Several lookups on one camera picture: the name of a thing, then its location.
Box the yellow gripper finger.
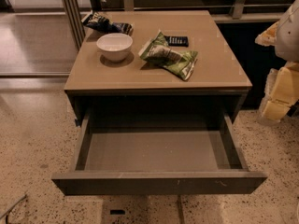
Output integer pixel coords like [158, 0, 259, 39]
[255, 22, 278, 47]
[257, 99, 290, 125]

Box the white ceramic bowl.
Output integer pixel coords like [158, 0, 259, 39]
[96, 33, 133, 63]

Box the dark blue chip bag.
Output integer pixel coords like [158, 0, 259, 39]
[81, 11, 133, 35]

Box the grey cable on floor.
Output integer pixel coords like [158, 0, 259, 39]
[0, 193, 28, 221]

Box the open grey top drawer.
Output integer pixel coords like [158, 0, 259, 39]
[52, 112, 267, 195]

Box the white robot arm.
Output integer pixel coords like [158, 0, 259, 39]
[255, 0, 299, 125]

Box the green jalapeno chip bag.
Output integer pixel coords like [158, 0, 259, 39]
[138, 31, 198, 81]

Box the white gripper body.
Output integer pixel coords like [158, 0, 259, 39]
[264, 62, 299, 106]

